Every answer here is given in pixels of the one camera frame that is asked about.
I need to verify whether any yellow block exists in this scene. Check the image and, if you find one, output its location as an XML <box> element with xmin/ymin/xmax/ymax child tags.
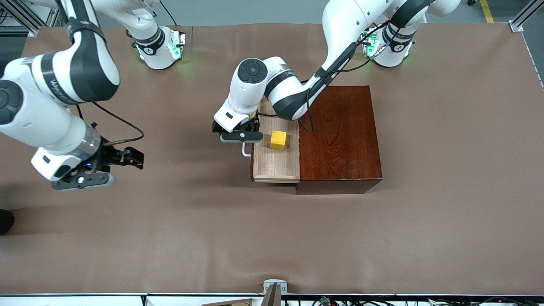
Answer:
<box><xmin>270</xmin><ymin>130</ymin><xmax>288</xmax><ymax>151</ymax></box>

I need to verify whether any light wood drawer white handle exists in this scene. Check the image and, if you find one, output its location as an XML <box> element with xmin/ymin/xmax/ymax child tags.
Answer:
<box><xmin>241</xmin><ymin>97</ymin><xmax>301</xmax><ymax>184</ymax></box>

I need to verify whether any brown table cover sheet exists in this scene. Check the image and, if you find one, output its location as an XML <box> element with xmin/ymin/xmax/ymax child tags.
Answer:
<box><xmin>0</xmin><ymin>22</ymin><xmax>544</xmax><ymax>296</ymax></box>

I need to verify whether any dark brown wooden cabinet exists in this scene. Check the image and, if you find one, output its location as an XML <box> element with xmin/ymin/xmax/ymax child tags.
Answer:
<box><xmin>296</xmin><ymin>85</ymin><xmax>383</xmax><ymax>195</ymax></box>

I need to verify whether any light wooden board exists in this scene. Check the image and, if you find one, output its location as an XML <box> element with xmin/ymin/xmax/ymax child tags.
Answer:
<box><xmin>201</xmin><ymin>298</ymin><xmax>254</xmax><ymax>306</ymax></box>

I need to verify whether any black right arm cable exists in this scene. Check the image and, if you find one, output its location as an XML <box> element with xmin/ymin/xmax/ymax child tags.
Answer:
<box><xmin>76</xmin><ymin>101</ymin><xmax>145</xmax><ymax>147</ymax></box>

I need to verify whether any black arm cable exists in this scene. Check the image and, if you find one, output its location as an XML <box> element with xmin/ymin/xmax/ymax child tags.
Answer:
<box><xmin>299</xmin><ymin>19</ymin><xmax>390</xmax><ymax>133</ymax></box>
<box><xmin>76</xmin><ymin>101</ymin><xmax>145</xmax><ymax>147</ymax></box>

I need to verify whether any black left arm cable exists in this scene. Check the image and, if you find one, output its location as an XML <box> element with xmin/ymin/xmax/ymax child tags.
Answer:
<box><xmin>299</xmin><ymin>19</ymin><xmax>390</xmax><ymax>133</ymax></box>

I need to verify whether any black right base cable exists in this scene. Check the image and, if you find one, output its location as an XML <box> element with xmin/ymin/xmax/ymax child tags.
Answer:
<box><xmin>159</xmin><ymin>0</ymin><xmax>179</xmax><ymax>26</ymax></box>

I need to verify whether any grey metal clamp bracket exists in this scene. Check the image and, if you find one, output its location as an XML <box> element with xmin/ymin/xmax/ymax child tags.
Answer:
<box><xmin>262</xmin><ymin>279</ymin><xmax>288</xmax><ymax>295</ymax></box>

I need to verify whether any aluminium frame profile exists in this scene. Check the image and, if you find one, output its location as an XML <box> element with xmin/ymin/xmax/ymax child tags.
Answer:
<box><xmin>508</xmin><ymin>0</ymin><xmax>544</xmax><ymax>33</ymax></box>
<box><xmin>0</xmin><ymin>0</ymin><xmax>65</xmax><ymax>37</ymax></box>

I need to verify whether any grey upright post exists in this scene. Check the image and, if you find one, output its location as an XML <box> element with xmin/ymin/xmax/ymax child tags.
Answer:
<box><xmin>263</xmin><ymin>283</ymin><xmax>282</xmax><ymax>306</ymax></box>

